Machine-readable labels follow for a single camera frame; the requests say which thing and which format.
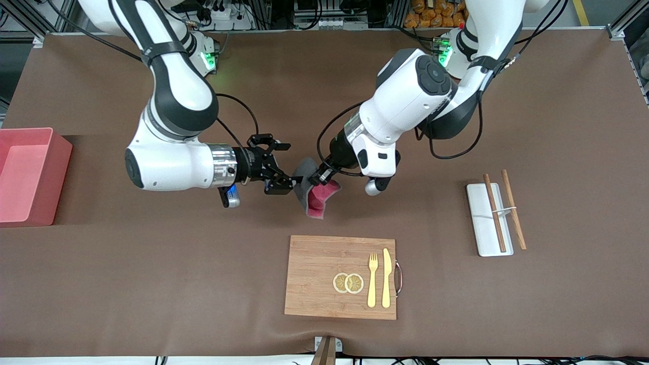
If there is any blue microfiber cloth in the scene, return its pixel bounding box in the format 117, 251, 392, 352
293, 157, 342, 220

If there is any bamboo cutting board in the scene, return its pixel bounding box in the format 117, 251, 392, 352
284, 235, 398, 321

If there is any yellow plastic knife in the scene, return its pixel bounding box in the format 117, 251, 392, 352
382, 248, 392, 309

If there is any yellow plastic fork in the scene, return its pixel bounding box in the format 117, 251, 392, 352
367, 252, 379, 308

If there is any white power strip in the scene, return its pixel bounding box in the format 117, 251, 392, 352
202, 4, 254, 32

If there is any white rectangular tray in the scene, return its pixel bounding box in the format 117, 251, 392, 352
466, 182, 514, 258

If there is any orange packets pile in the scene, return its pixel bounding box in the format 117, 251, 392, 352
404, 0, 468, 29

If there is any brown wooden chopstick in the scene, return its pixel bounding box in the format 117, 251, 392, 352
501, 169, 527, 250
482, 173, 507, 253

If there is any brown wooden strip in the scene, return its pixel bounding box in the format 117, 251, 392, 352
311, 337, 336, 365

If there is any pink plastic box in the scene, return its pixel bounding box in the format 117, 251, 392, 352
0, 127, 73, 228

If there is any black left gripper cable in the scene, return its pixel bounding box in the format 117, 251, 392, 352
317, 101, 366, 177

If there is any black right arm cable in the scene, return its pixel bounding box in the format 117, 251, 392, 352
215, 93, 260, 153

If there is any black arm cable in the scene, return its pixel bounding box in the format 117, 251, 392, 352
215, 93, 260, 153
415, 89, 483, 160

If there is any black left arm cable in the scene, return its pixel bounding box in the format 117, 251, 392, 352
415, 89, 483, 160

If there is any grey metal bracket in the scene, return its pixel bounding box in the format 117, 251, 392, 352
314, 336, 343, 353

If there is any aluminium frame post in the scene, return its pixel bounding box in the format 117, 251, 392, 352
606, 0, 649, 41
0, 0, 46, 49

